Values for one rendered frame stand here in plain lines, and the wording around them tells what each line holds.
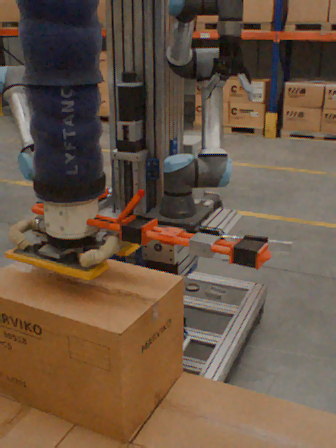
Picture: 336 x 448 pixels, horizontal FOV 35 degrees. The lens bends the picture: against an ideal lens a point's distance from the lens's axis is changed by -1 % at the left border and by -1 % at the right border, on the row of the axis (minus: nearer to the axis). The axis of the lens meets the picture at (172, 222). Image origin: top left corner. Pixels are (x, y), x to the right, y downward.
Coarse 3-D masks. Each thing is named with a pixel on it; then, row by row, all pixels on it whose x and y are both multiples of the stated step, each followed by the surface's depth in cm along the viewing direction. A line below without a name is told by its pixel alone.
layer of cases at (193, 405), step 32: (192, 384) 190; (224, 384) 190; (0, 416) 174; (32, 416) 174; (160, 416) 174; (192, 416) 174; (224, 416) 174; (256, 416) 174; (288, 416) 175; (320, 416) 175
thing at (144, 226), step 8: (136, 216) 163; (144, 216) 162; (120, 224) 156; (128, 224) 158; (136, 224) 158; (144, 224) 158; (152, 224) 157; (120, 232) 157; (128, 232) 156; (136, 232) 154; (144, 232) 154; (128, 240) 156; (136, 240) 155; (144, 240) 155
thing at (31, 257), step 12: (12, 252) 169; (24, 252) 168; (36, 252) 167; (72, 252) 162; (36, 264) 164; (48, 264) 162; (60, 264) 161; (72, 264) 160; (96, 264) 161; (108, 264) 162; (84, 276) 156; (96, 276) 158
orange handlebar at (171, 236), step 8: (32, 208) 174; (40, 208) 172; (96, 216) 167; (104, 216) 166; (88, 224) 164; (96, 224) 162; (104, 224) 161; (112, 224) 160; (152, 232) 154; (160, 232) 153; (168, 232) 153; (176, 232) 153; (184, 232) 154; (160, 240) 153; (168, 240) 151; (176, 240) 150; (184, 240) 149; (224, 240) 149; (216, 248) 145; (224, 248) 144; (264, 256) 140
